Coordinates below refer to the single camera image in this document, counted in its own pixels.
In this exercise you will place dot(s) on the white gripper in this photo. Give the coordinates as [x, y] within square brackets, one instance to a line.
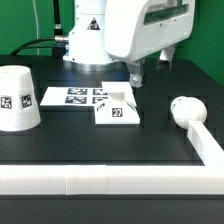
[137, 28]

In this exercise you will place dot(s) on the white lamp base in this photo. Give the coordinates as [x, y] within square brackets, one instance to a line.
[119, 107]

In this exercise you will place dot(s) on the white lamp bulb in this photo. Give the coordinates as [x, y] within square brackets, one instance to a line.
[185, 109]

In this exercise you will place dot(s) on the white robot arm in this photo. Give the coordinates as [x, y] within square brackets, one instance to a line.
[86, 41]

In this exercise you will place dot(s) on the white lamp hood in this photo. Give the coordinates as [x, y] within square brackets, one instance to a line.
[18, 106]

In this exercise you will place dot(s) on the white marker sheet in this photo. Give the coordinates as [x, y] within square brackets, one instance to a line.
[73, 96]

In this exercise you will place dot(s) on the white L-shaped fence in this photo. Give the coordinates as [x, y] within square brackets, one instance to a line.
[207, 179]

